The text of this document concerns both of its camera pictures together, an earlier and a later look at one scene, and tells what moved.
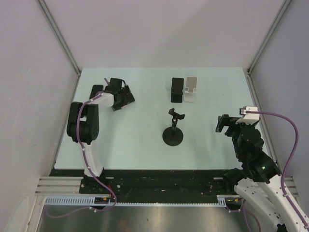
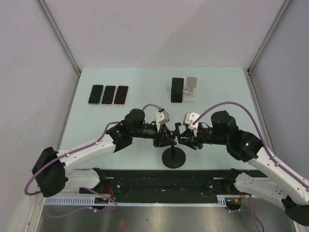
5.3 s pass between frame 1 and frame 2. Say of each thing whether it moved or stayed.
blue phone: stayed
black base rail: stayed
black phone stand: stayed
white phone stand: stayed
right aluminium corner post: stayed
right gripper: moved
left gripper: moved
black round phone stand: moved
